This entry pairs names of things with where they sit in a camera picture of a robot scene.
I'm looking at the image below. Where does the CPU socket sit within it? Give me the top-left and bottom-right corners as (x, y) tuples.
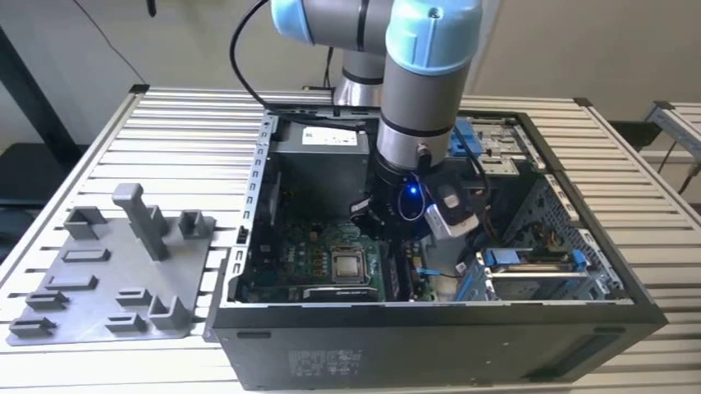
(326, 245), (367, 285)

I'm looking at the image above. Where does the silver CPU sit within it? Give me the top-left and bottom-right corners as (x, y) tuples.
(334, 254), (361, 277)

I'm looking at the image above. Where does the silver power supply unit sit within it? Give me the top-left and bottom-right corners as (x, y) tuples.
(271, 118), (379, 221)

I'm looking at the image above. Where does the green motherboard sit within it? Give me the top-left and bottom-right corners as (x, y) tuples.
(235, 219), (434, 303)

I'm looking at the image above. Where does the black graphics card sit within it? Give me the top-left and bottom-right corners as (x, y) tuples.
(302, 285), (381, 303)

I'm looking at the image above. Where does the metal drive cage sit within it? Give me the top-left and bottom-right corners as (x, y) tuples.
(457, 117), (546, 177)

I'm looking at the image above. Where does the hard disk in blue carrier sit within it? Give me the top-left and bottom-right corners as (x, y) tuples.
(476, 245), (596, 300)

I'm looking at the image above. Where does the black PC case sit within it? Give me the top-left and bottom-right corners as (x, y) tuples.
(205, 101), (668, 390)

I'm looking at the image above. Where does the grey parts rack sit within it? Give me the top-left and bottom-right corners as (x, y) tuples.
(4, 183), (218, 348)

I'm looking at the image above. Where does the slatted metal side table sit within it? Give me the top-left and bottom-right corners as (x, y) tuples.
(640, 100), (701, 165)

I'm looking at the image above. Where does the silver white wrist camera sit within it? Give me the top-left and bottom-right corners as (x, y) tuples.
(425, 184), (481, 241)

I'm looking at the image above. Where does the blue plug black wire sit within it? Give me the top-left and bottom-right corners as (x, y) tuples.
(417, 266), (470, 282)

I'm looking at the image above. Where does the blue plastic wrist mount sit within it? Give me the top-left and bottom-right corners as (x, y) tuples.
(448, 117), (485, 159)

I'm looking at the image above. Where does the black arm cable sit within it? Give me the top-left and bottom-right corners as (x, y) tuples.
(229, 0), (492, 214)

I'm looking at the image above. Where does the black desk frame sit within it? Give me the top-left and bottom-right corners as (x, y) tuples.
(0, 24), (92, 208)

